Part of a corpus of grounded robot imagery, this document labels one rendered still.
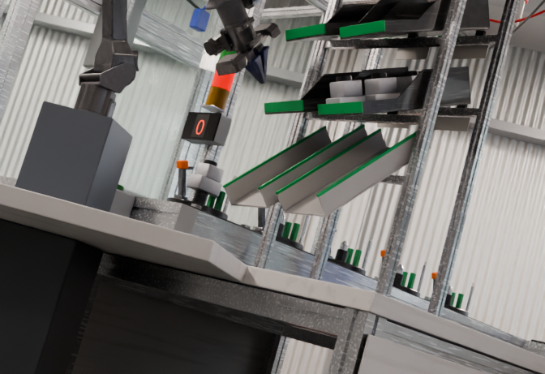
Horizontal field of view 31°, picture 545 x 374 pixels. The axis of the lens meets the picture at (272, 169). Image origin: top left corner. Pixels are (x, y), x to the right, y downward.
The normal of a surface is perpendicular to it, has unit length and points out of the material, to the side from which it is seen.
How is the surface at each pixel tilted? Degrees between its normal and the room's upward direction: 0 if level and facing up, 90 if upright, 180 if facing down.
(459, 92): 90
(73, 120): 90
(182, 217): 90
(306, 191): 90
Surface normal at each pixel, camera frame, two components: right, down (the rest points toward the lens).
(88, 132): -0.13, -0.21
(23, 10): 0.69, 0.07
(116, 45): 0.58, -0.45
